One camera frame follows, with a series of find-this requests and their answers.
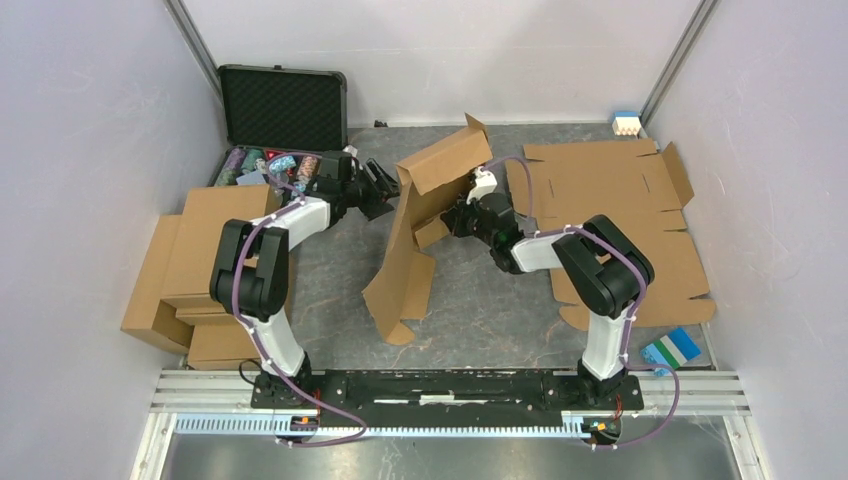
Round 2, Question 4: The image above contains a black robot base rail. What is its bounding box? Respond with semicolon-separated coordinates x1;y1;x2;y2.
251;369;645;431

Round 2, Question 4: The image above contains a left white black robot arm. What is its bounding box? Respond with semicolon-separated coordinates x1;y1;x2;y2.
209;151;400;408

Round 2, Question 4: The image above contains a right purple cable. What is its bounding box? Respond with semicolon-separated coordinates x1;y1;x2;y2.
486;154;682;449

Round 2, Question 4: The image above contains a white blue block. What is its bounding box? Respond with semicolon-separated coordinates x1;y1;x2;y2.
611;111;643;137

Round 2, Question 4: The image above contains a stack of flat cardboard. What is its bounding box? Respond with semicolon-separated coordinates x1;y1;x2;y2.
504;138;716;327

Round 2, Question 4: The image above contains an aluminium corner post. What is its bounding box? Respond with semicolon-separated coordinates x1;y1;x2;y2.
640;0;720;127
163;0;223;103

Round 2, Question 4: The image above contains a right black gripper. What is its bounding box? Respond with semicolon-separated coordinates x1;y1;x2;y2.
440;191;497;248

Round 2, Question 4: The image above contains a purple cable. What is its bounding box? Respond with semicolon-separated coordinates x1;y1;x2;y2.
486;154;682;449
234;152;369;449

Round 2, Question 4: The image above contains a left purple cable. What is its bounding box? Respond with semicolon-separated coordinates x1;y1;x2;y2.
234;152;369;449

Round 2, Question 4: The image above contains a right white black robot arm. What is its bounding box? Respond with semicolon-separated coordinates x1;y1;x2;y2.
441;193;655;408

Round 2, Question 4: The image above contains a black poker chip case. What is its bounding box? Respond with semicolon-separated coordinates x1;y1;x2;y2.
210;64;349;186

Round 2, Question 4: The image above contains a white toothed cable duct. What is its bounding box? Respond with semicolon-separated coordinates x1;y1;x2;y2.
173;414;591;439

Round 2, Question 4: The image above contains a blue green white card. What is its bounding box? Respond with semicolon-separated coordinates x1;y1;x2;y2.
640;327;702;377

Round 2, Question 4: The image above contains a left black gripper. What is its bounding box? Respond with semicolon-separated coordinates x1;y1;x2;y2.
341;158;409;221

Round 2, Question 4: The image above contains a left aluminium corner post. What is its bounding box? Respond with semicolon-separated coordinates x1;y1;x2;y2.
163;0;223;103

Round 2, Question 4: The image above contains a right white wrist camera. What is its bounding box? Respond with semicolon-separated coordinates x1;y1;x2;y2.
465;166;498;204

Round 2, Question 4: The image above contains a right aluminium corner post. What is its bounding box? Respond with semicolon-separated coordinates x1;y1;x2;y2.
640;0;720;127

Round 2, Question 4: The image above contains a cardboard box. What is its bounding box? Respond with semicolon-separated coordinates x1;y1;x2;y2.
363;114;493;345
161;184;280;312
121;215;259;371

